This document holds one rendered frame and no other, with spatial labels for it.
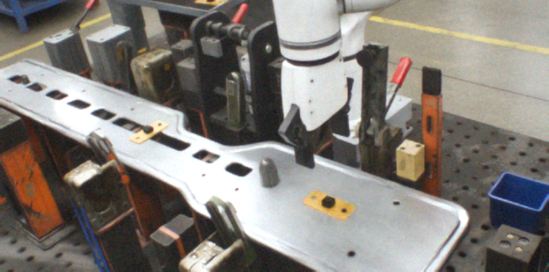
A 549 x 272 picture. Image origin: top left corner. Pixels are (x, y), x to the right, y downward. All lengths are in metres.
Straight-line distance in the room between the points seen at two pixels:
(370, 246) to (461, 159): 0.72
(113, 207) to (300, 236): 0.40
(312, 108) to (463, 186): 0.75
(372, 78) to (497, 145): 0.71
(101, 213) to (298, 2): 0.59
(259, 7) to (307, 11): 3.35
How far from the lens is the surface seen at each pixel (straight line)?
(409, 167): 0.93
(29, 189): 1.46
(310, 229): 0.88
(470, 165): 1.51
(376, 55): 0.91
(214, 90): 1.28
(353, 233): 0.87
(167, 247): 0.93
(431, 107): 0.90
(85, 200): 1.06
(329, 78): 0.77
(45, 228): 1.52
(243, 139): 1.18
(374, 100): 0.94
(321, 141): 1.12
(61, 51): 1.71
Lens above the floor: 1.59
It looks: 31 degrees down
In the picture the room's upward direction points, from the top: 9 degrees counter-clockwise
